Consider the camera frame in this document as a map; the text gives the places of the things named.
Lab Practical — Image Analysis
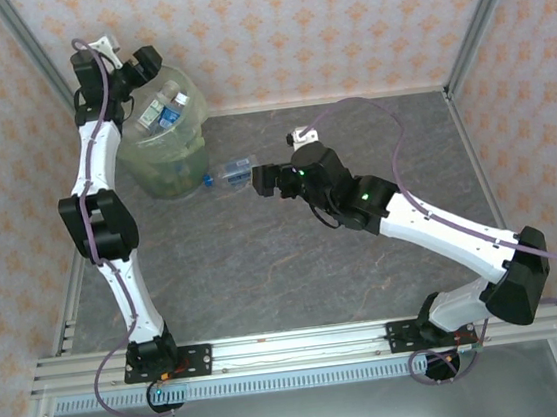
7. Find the clear unlabelled bottle white cap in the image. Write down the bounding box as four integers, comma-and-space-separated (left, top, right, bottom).
146, 78, 184, 114

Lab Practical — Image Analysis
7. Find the clear bottle beige label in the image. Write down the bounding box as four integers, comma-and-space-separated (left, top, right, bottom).
133, 99, 166, 138

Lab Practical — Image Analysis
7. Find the blue label water bottle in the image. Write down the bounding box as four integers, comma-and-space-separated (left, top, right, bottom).
154, 90, 195, 133

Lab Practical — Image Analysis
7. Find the green translucent trash bin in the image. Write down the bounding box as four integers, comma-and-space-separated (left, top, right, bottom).
105, 58, 218, 205
105, 58, 219, 206

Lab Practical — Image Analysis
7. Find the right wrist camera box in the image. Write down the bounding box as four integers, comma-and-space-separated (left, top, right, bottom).
282, 122, 324, 149

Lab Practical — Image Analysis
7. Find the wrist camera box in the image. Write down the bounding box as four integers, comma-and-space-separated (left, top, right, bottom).
282, 122, 324, 149
87, 32, 125, 70

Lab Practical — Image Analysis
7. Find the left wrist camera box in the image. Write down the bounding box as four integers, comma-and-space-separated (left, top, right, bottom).
87, 32, 125, 70

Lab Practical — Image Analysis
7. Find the aluminium frame post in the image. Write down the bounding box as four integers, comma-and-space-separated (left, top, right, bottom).
432, 0, 544, 100
0, 0, 95, 150

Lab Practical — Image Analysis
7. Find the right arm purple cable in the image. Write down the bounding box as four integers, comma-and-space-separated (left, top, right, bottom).
301, 74, 557, 398

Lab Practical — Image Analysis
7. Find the aluminium table side rail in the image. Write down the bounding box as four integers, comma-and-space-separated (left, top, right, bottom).
443, 83, 544, 309
27, 137, 124, 357

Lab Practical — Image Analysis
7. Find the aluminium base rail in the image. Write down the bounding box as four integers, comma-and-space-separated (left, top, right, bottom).
26, 298, 557, 402

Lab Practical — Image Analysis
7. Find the slotted cable duct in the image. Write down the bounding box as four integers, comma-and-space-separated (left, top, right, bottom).
53, 348, 487, 417

